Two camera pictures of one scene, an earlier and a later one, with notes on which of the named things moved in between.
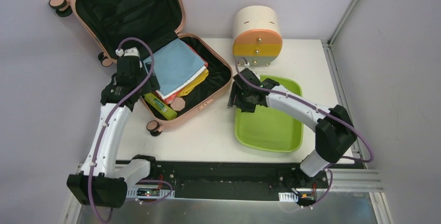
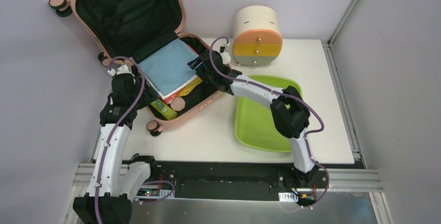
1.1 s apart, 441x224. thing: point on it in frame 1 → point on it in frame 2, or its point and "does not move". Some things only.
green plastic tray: x=267 y=129 does not move
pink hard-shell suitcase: x=187 y=70 does not move
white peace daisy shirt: x=164 y=96 does not move
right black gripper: x=237 y=95 → x=202 y=65
